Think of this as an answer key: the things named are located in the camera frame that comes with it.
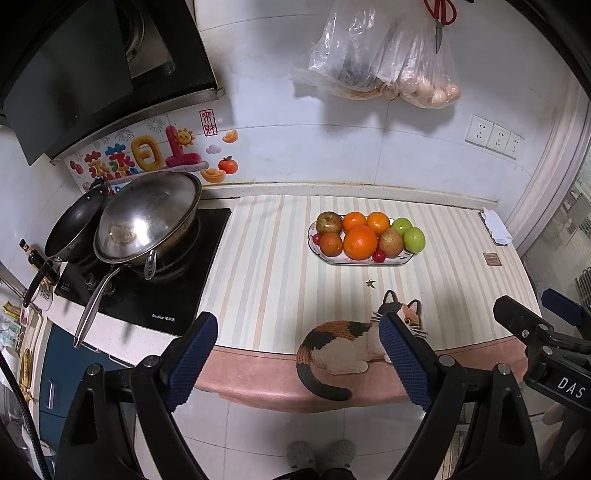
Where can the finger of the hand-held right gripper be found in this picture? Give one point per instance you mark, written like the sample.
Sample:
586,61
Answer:
563,305
519,316

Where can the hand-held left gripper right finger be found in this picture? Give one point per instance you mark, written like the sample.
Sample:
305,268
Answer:
406,369

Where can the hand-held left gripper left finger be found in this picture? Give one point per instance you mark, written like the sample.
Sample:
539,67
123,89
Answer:
191,364

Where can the floral ceramic plate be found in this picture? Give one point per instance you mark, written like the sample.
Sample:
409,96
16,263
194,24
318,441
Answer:
346,261

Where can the yellow red apple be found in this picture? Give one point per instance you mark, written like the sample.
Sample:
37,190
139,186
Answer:
391,242

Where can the green apple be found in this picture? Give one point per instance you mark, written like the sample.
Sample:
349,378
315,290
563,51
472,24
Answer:
401,225
414,239

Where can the large orange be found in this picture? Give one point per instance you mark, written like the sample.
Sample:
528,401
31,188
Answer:
360,242

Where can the brownish red apple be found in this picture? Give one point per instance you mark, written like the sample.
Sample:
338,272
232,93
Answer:
331,244

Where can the small orange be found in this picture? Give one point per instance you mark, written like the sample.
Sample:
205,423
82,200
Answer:
378,222

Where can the dark red apple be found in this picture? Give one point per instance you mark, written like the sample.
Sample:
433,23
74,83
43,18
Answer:
329,223

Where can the black gas stove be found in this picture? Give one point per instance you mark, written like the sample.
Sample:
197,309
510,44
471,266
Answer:
184,286

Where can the white cloth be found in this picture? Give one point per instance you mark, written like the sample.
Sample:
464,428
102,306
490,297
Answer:
496,228

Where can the grey fuzzy slipper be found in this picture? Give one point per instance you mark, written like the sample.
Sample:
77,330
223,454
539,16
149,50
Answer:
301,454
339,454

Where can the blue cabinet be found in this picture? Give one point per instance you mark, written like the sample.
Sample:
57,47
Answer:
60,360

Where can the stainless steel wok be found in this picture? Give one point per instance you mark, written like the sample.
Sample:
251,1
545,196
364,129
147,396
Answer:
147,217

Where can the white mug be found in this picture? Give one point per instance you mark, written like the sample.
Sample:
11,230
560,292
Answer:
45,297

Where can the black frying pan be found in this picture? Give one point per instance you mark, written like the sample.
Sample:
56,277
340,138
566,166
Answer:
74,230

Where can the dark sauce bottle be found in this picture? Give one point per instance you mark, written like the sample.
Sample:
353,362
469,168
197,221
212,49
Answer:
27,249

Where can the plastic bag of garlic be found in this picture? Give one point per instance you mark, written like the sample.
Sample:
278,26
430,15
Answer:
429,87

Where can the clear plastic bag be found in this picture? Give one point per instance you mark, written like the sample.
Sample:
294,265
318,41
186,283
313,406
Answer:
351,50

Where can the black range hood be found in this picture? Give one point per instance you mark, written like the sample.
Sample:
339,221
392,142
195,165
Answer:
69,69

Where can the white wall socket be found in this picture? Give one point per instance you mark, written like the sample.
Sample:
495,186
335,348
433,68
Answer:
497,139
514,146
478,131

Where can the gold ingot wall sticker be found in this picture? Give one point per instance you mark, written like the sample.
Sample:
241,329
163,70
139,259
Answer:
213,176

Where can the persimmon wall sticker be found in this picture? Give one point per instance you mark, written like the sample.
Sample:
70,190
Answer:
226,165

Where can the colourful character wall sticker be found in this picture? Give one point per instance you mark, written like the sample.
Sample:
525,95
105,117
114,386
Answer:
147,154

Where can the cloud wall sticker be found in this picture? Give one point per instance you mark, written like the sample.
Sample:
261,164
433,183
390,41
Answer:
214,149

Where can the red seal wall sticker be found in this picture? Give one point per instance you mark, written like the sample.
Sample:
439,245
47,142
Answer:
207,122

